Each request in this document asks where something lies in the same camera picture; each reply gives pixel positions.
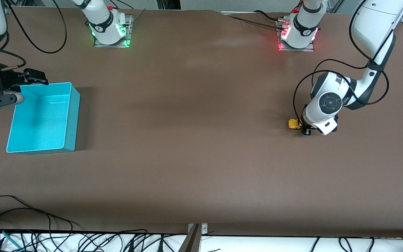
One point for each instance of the metal table edge bracket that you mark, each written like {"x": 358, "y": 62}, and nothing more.
{"x": 196, "y": 234}

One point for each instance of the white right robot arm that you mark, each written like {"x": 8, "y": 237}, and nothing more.
{"x": 105, "y": 24}

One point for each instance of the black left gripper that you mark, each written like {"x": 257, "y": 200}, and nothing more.
{"x": 305, "y": 130}

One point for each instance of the white lower shelf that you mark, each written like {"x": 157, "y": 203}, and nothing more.
{"x": 257, "y": 245}

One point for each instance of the yellow beetle toy car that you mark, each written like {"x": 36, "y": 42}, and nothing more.
{"x": 293, "y": 124}

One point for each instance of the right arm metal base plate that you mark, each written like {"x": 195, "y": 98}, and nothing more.
{"x": 128, "y": 33}

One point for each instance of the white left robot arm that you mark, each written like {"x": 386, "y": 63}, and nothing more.
{"x": 329, "y": 101}

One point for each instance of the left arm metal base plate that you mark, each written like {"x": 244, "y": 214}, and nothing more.
{"x": 310, "y": 48}

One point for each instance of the teal plastic storage bin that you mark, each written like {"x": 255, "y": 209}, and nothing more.
{"x": 40, "y": 119}

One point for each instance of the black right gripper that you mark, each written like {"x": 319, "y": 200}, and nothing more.
{"x": 5, "y": 79}

